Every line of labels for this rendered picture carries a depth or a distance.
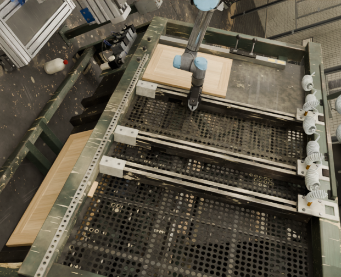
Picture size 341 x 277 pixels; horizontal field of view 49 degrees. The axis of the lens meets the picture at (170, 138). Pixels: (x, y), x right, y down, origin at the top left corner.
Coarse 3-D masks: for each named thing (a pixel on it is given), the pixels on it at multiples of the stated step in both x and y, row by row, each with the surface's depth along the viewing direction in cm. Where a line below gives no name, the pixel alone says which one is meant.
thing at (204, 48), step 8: (160, 40) 280; (168, 40) 279; (176, 40) 280; (184, 40) 281; (200, 48) 278; (208, 48) 276; (216, 48) 277; (224, 48) 278; (224, 56) 278; (232, 56) 276; (240, 56) 275; (256, 56) 276; (264, 64) 275; (272, 64) 273; (280, 64) 272
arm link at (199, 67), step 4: (196, 60) 206; (200, 60) 206; (204, 60) 206; (192, 64) 208; (196, 64) 206; (200, 64) 205; (204, 64) 205; (192, 68) 208; (196, 68) 207; (200, 68) 206; (204, 68) 207; (192, 72) 210; (196, 72) 209; (200, 72) 208; (204, 72) 209; (196, 76) 211; (200, 76) 210; (204, 76) 212
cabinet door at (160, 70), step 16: (160, 48) 274; (176, 48) 276; (160, 64) 261; (208, 64) 267; (224, 64) 268; (160, 80) 248; (176, 80) 250; (208, 80) 254; (224, 80) 255; (224, 96) 244
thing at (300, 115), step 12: (144, 84) 235; (156, 84) 236; (156, 96) 236; (168, 96) 234; (180, 96) 232; (204, 96) 233; (204, 108) 234; (216, 108) 232; (228, 108) 230; (240, 108) 228; (252, 108) 231; (264, 108) 231; (264, 120) 230; (276, 120) 228; (288, 120) 226; (300, 120) 225
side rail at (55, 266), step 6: (54, 264) 153; (60, 264) 153; (54, 270) 151; (60, 270) 152; (66, 270) 152; (72, 270) 152; (78, 270) 152; (84, 270) 153; (48, 276) 150; (54, 276) 150; (60, 276) 150; (66, 276) 150; (72, 276) 150; (78, 276) 151; (84, 276) 151; (90, 276) 151; (96, 276) 151; (102, 276) 152
